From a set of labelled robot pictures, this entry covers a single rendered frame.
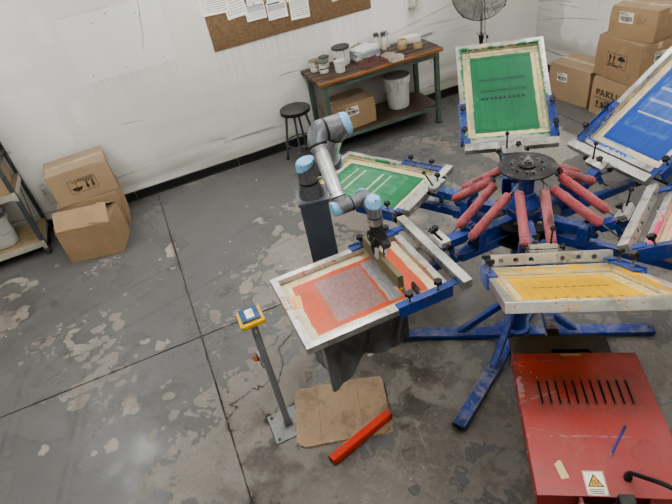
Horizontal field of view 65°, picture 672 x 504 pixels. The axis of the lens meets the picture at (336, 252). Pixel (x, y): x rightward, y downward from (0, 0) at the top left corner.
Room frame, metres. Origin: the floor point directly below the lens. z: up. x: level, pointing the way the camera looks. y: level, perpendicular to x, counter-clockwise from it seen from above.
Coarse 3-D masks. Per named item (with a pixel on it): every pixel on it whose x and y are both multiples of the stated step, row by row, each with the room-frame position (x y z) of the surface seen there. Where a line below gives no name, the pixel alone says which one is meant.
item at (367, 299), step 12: (408, 276) 2.09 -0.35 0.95; (360, 288) 2.07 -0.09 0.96; (372, 288) 2.05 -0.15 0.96; (408, 288) 2.00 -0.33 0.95; (336, 300) 2.01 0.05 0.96; (348, 300) 2.00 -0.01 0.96; (360, 300) 1.98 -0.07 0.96; (372, 300) 1.96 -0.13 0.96; (384, 300) 1.94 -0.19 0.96; (396, 300) 1.93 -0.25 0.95; (312, 312) 1.96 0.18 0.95; (324, 312) 1.94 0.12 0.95; (336, 312) 1.93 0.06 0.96; (348, 312) 1.91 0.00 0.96; (360, 312) 1.89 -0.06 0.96; (372, 312) 1.88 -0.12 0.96; (312, 324) 1.88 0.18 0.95; (324, 324) 1.86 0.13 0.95; (336, 324) 1.84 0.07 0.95
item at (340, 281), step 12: (360, 264) 2.27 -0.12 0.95; (396, 264) 2.21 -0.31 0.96; (324, 276) 2.23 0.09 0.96; (336, 276) 2.21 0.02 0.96; (348, 276) 2.19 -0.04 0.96; (360, 276) 2.17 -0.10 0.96; (300, 288) 2.17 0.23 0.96; (324, 288) 2.13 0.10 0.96; (336, 288) 2.11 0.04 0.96; (348, 288) 2.09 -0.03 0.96; (312, 300) 2.05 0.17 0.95
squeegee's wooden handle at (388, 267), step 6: (366, 240) 2.27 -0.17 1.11; (366, 246) 2.27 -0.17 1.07; (372, 252) 2.20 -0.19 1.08; (378, 252) 2.15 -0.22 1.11; (384, 258) 2.09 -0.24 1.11; (384, 264) 2.06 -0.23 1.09; (390, 264) 2.03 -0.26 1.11; (384, 270) 2.07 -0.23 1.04; (390, 270) 2.00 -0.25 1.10; (396, 270) 1.98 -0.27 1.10; (390, 276) 2.01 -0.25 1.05; (396, 276) 1.94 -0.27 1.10; (402, 276) 1.93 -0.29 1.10; (396, 282) 1.95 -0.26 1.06; (402, 282) 1.93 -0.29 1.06
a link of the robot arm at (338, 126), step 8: (344, 112) 2.49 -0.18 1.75; (328, 120) 2.44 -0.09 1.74; (336, 120) 2.44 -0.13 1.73; (344, 120) 2.44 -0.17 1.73; (328, 128) 2.41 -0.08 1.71; (336, 128) 2.42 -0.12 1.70; (344, 128) 2.43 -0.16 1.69; (352, 128) 2.45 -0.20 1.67; (328, 136) 2.41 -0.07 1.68; (336, 136) 2.42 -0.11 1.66; (344, 136) 2.46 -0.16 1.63; (328, 144) 2.55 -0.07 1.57; (336, 144) 2.52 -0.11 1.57; (336, 152) 2.58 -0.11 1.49; (336, 160) 2.66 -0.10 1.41; (336, 168) 2.69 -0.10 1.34
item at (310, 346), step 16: (400, 240) 2.36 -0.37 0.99; (336, 256) 2.34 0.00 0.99; (352, 256) 2.34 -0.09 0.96; (416, 256) 2.20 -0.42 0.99; (304, 272) 2.26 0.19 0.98; (432, 272) 2.04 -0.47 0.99; (288, 304) 2.02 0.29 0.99; (368, 320) 1.79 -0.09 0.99; (384, 320) 1.80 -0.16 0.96; (304, 336) 1.77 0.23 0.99; (336, 336) 1.73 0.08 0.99
